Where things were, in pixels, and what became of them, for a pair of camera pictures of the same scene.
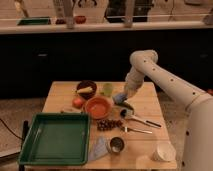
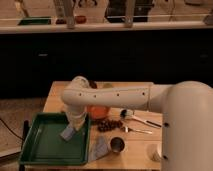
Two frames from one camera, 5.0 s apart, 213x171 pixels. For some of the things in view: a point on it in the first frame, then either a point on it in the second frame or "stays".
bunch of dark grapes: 107,124 stays
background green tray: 33,21 stays
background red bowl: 80,19 stays
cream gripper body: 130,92 → 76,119
